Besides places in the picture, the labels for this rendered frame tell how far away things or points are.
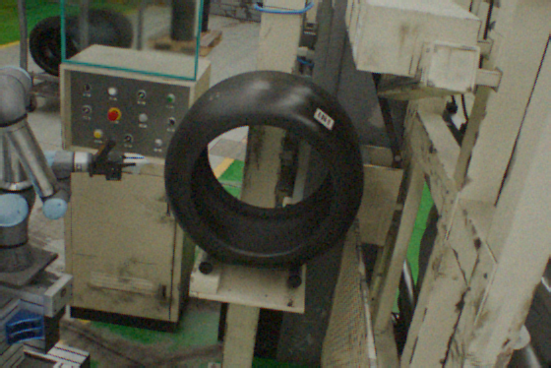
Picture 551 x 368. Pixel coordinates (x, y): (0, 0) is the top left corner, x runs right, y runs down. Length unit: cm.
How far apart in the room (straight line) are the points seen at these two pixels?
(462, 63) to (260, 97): 60
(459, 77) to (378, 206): 90
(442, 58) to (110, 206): 179
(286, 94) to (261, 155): 48
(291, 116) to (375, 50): 39
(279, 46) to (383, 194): 60
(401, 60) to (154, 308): 194
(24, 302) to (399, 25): 155
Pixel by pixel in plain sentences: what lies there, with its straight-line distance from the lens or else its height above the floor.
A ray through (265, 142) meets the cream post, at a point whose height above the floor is 120.
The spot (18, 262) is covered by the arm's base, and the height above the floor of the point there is 75.
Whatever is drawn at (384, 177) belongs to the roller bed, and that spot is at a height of 116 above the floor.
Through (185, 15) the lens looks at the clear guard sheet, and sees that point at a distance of 238.
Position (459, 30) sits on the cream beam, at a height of 176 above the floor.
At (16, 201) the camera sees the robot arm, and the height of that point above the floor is 95.
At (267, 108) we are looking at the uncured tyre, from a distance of 162.
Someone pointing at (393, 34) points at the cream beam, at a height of 172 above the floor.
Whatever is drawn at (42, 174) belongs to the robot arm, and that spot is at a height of 107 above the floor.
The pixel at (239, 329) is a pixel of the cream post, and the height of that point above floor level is 39.
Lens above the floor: 194
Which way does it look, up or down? 25 degrees down
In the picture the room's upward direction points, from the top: 8 degrees clockwise
